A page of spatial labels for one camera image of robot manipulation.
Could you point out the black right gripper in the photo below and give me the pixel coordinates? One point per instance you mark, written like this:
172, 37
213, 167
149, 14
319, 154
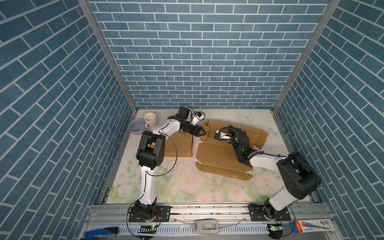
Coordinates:
233, 132

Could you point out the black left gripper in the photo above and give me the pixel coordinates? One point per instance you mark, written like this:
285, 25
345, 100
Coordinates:
196, 131

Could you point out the brown cardboard box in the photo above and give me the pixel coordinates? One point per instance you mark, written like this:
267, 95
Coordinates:
181, 144

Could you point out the brown cardboard sheet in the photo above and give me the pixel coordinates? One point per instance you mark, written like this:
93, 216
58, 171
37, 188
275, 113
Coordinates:
219, 157

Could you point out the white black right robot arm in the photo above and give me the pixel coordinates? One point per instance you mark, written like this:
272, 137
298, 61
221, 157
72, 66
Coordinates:
299, 178

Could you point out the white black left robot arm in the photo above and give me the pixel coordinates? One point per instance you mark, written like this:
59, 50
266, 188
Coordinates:
151, 153

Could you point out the white red blue tube box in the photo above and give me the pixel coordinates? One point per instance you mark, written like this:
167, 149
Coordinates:
309, 226

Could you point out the white ceramic mug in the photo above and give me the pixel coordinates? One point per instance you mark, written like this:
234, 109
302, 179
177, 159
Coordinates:
151, 120

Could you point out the lavender speckled ceramic cup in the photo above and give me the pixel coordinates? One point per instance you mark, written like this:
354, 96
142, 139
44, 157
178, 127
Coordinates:
137, 126

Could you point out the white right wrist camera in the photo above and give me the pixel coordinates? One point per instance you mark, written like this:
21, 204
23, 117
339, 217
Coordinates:
223, 137

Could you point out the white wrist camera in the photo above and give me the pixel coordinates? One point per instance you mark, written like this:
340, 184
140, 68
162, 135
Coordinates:
223, 137
198, 116

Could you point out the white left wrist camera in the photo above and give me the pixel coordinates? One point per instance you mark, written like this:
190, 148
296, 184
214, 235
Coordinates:
198, 116

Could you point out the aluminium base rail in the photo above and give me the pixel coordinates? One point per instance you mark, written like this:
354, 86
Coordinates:
236, 222

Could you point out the grey metal corner post left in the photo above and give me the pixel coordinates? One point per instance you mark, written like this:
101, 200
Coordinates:
93, 22

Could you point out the grey metal corner post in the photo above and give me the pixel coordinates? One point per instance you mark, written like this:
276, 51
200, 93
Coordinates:
93, 22
318, 30

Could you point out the grey metal corner post right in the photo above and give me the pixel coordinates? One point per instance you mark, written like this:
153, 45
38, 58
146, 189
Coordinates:
318, 30

